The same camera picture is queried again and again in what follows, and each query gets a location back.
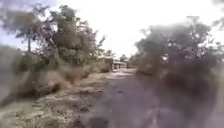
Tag low building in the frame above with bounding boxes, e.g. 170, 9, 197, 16
111, 60, 129, 71

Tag grey dirt path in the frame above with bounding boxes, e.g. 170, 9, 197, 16
70, 68, 224, 128

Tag row of trees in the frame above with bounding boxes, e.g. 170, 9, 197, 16
0, 3, 116, 73

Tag dark green bushes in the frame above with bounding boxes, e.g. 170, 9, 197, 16
128, 15, 224, 113

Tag dry brown bushes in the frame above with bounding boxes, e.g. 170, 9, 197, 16
0, 44, 112, 108

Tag dry grass verge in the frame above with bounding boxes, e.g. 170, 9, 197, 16
0, 71, 115, 128

